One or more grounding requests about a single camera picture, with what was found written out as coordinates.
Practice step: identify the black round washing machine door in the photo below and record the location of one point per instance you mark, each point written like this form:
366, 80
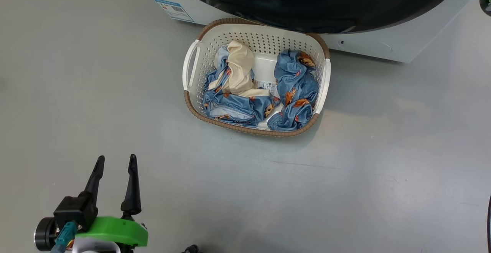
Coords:
307, 7

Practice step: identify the blue cartoon print pyjama top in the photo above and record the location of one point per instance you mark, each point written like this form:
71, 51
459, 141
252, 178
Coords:
295, 88

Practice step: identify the blue energy label sticker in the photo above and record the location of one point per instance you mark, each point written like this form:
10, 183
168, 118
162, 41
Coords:
174, 9

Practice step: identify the white perforated laundry basket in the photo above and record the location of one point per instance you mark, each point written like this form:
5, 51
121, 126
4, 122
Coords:
264, 40

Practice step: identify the blue cartoon print pyjama pants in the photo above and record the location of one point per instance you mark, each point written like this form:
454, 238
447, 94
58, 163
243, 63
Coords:
234, 109

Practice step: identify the cream plain garment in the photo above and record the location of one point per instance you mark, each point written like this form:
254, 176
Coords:
239, 68

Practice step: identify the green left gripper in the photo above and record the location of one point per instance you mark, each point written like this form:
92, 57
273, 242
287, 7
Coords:
115, 232

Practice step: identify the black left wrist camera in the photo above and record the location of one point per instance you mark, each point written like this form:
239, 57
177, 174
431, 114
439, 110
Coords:
73, 210

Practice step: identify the white washing machine body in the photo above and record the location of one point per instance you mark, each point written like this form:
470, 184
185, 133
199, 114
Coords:
364, 47

